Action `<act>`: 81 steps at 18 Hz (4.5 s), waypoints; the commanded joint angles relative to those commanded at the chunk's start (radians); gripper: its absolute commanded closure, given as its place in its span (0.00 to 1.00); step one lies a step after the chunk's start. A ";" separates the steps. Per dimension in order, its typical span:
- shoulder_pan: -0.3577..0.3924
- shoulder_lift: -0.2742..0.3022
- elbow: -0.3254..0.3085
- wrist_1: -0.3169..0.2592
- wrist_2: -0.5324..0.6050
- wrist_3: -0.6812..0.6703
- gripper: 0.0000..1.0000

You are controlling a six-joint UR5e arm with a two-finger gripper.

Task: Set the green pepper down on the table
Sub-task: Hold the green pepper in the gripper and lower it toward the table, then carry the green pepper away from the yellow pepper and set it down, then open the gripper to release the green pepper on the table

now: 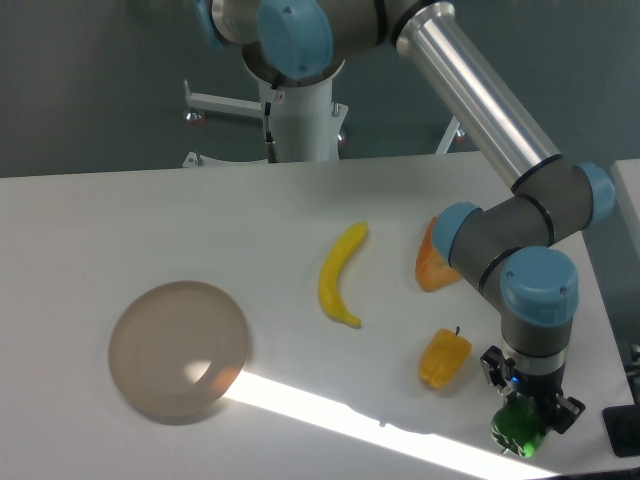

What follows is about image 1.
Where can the yellow banana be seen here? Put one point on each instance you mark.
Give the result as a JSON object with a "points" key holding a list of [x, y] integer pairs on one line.
{"points": [[328, 285]]}

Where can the yellow bell pepper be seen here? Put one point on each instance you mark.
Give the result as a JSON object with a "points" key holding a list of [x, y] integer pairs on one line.
{"points": [[443, 357]]}

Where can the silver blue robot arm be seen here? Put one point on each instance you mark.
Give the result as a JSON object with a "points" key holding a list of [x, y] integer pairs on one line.
{"points": [[507, 253]]}

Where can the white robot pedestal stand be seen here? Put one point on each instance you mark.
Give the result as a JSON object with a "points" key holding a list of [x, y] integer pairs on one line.
{"points": [[299, 124]]}

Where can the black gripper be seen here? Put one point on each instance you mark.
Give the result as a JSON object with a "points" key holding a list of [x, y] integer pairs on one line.
{"points": [[514, 374]]}

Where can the brown round plate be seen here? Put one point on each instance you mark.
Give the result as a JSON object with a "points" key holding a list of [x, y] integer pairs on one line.
{"points": [[177, 349]]}

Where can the green bell pepper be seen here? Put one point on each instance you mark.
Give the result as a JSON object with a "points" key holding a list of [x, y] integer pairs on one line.
{"points": [[518, 427]]}

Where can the black device at edge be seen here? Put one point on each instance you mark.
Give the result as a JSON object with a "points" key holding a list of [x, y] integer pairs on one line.
{"points": [[622, 421]]}

